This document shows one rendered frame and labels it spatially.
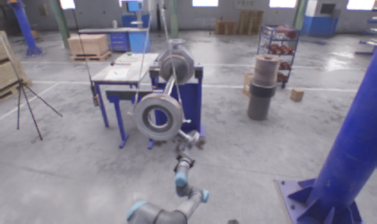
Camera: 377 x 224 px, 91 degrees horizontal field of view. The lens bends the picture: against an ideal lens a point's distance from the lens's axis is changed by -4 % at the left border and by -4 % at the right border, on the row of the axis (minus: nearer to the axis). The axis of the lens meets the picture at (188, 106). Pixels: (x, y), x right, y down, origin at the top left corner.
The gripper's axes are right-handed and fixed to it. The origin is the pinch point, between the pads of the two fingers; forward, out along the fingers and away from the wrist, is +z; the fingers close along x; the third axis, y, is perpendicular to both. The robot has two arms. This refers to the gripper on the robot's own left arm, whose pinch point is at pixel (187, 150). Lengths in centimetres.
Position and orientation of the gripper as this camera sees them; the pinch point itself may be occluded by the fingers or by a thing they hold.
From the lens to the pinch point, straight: 147.0
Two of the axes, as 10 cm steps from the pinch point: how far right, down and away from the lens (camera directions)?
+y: 6.5, -6.5, -3.9
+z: 1.3, -4.1, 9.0
